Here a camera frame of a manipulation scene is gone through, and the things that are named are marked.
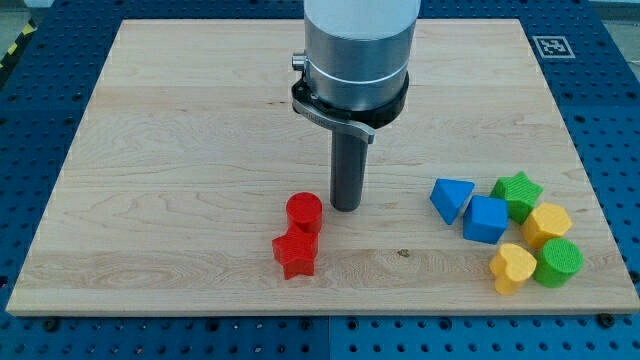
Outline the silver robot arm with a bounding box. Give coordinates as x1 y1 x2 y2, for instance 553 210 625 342
292 0 421 111

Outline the red cylinder block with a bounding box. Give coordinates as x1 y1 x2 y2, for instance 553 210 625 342
285 192 323 233

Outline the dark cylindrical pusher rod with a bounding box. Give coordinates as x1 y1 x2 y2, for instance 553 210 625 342
330 132 368 212

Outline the red star block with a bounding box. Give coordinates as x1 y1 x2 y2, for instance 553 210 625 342
272 226 319 280

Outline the blue triangle block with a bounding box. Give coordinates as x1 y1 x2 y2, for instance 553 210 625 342
429 178 475 225

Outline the wooden board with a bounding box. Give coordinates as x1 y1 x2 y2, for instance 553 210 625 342
6 19 639 317

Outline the blue cube block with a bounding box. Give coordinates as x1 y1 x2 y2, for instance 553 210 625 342
462 195 508 245

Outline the green star block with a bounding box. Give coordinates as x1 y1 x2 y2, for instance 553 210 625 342
490 171 543 225

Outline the yellow heart block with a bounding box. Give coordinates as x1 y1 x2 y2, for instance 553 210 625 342
489 243 537 295

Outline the yellow hexagon block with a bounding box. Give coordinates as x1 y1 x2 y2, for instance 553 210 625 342
520 202 573 249

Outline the green cylinder block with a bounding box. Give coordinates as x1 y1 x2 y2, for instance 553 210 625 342
533 238 584 288

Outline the white fiducial marker tag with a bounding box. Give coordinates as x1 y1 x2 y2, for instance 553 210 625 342
533 35 575 59

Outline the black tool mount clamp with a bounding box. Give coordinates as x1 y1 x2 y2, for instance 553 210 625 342
291 75 410 144

